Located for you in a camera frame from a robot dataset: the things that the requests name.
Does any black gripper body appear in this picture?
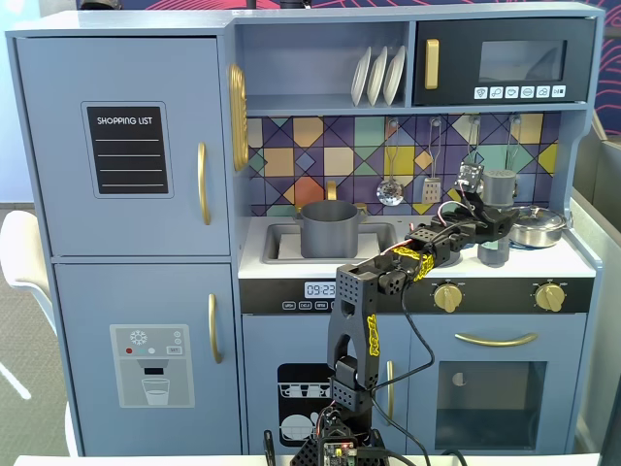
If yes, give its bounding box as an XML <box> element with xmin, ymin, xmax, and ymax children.
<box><xmin>438</xmin><ymin>212</ymin><xmax>492</xmax><ymax>254</ymax></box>

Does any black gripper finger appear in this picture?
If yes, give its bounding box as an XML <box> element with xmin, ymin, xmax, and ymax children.
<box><xmin>463</xmin><ymin>192</ymin><xmax>490</xmax><ymax>216</ymax></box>
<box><xmin>481</xmin><ymin>208</ymin><xmax>521</xmax><ymax>241</ymax></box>

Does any gray salt shaker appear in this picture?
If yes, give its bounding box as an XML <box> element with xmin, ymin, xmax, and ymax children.
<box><xmin>476</xmin><ymin>167</ymin><xmax>518</xmax><ymax>268</ymax></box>

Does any steel pot with lid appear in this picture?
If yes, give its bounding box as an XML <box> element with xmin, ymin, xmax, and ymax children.
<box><xmin>507</xmin><ymin>205</ymin><xmax>569</xmax><ymax>250</ymax></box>

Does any steel slotted spatula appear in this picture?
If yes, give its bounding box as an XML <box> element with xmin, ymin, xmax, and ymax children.
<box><xmin>420</xmin><ymin>116</ymin><xmax>443</xmax><ymax>205</ymax></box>

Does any steel hanging utensil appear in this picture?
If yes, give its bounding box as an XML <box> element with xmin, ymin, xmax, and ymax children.
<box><xmin>504</xmin><ymin>115</ymin><xmax>521</xmax><ymax>171</ymax></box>
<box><xmin>466</xmin><ymin>115</ymin><xmax>485</xmax><ymax>169</ymax></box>

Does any gold stove knob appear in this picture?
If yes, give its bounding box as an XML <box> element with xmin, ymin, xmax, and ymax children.
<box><xmin>534</xmin><ymin>282</ymin><xmax>567</xmax><ymax>313</ymax></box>
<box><xmin>433</xmin><ymin>282</ymin><xmax>465</xmax><ymax>313</ymax></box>

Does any steel slotted spoon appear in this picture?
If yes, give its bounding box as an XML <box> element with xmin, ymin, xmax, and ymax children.
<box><xmin>376</xmin><ymin>116</ymin><xmax>406</xmax><ymax>208</ymax></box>

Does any gray cylindrical pot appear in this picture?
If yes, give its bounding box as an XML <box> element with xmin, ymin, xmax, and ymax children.
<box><xmin>294</xmin><ymin>200</ymin><xmax>364</xmax><ymax>259</ymax></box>

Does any gold toy faucet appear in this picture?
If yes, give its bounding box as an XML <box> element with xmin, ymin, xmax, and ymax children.
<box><xmin>293</xmin><ymin>180</ymin><xmax>369</xmax><ymax>216</ymax></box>

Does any white plate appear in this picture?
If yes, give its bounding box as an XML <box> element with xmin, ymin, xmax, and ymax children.
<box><xmin>366</xmin><ymin>46</ymin><xmax>389</xmax><ymax>108</ymax></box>
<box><xmin>382</xmin><ymin>45</ymin><xmax>408</xmax><ymax>106</ymax></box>
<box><xmin>350</xmin><ymin>46</ymin><xmax>374</xmax><ymax>108</ymax></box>

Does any black table clamp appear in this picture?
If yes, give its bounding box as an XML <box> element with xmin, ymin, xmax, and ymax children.
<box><xmin>261</xmin><ymin>429</ymin><xmax>278</xmax><ymax>466</ymax></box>

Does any blue toy kitchen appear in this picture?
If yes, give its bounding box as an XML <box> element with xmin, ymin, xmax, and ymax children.
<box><xmin>4</xmin><ymin>3</ymin><xmax>607</xmax><ymax>457</ymax></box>

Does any white plastic chair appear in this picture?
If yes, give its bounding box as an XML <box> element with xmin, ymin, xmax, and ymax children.
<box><xmin>0</xmin><ymin>209</ymin><xmax>82</xmax><ymax>457</ymax></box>

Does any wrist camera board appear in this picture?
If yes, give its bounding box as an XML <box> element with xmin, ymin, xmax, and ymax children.
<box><xmin>454</xmin><ymin>161</ymin><xmax>487</xmax><ymax>194</ymax></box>

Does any gold oven handle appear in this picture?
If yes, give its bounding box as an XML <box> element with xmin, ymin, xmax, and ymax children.
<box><xmin>454</xmin><ymin>332</ymin><xmax>539</xmax><ymax>348</ymax></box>

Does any black camera cable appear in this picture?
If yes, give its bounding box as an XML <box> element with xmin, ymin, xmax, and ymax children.
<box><xmin>371</xmin><ymin>283</ymin><xmax>436</xmax><ymax>466</ymax></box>

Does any gold microwave handle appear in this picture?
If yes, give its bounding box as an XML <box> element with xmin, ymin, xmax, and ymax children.
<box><xmin>424</xmin><ymin>38</ymin><xmax>441</xmax><ymax>91</ymax></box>

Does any gold dishwasher handle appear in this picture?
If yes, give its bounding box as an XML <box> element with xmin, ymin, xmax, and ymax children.
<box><xmin>385</xmin><ymin>359</ymin><xmax>395</xmax><ymax>427</ymax></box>

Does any gold fridge door handle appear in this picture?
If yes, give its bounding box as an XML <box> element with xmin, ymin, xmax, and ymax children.
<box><xmin>207</xmin><ymin>292</ymin><xmax>224</xmax><ymax>365</ymax></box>
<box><xmin>196</xmin><ymin>142</ymin><xmax>213</xmax><ymax>226</ymax></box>

